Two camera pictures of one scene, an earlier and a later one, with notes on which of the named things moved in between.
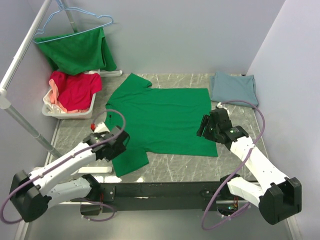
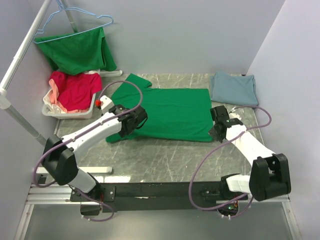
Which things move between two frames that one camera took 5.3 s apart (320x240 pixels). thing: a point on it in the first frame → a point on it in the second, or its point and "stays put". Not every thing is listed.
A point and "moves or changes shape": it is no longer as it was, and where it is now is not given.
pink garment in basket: x=54 y=93 stays put
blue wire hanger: x=61 y=9 stays put
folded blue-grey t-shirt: x=225 y=86 stays put
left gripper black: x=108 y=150 → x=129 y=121
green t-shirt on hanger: x=79 y=52 stays put
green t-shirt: x=160 y=121 moves or changes shape
